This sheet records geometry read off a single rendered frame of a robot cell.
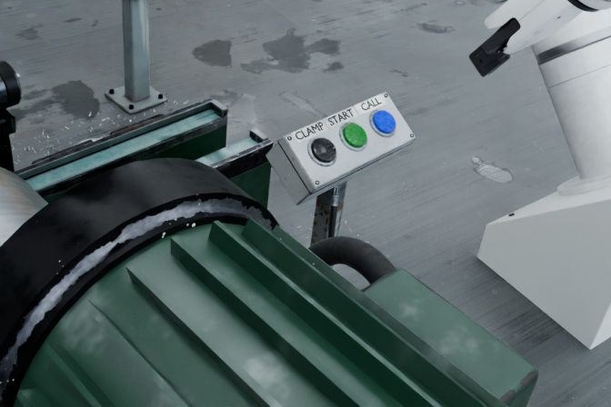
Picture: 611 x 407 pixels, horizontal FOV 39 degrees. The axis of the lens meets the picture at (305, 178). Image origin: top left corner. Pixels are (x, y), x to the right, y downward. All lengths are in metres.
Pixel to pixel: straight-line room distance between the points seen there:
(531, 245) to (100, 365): 0.89
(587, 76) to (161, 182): 0.89
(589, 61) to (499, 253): 0.29
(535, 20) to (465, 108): 0.68
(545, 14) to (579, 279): 0.38
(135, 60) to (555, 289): 0.76
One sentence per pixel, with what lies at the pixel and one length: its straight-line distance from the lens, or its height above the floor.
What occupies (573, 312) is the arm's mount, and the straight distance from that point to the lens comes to 1.18.
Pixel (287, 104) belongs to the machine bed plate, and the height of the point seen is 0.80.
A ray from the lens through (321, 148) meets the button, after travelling 0.94.
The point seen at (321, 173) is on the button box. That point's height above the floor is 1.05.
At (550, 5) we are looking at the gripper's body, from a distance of 0.92.
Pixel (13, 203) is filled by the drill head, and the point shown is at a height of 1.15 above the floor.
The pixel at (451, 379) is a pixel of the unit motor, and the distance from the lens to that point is 0.35.
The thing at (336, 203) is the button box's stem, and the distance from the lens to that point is 1.02.
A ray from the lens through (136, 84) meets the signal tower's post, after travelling 1.48.
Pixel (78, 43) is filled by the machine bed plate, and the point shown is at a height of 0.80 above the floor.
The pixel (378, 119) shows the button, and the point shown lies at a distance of 1.00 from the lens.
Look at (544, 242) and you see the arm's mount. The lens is 1.17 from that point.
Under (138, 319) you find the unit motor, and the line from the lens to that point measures 0.36.
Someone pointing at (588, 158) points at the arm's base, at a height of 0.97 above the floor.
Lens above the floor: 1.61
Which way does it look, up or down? 37 degrees down
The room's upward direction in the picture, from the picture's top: 7 degrees clockwise
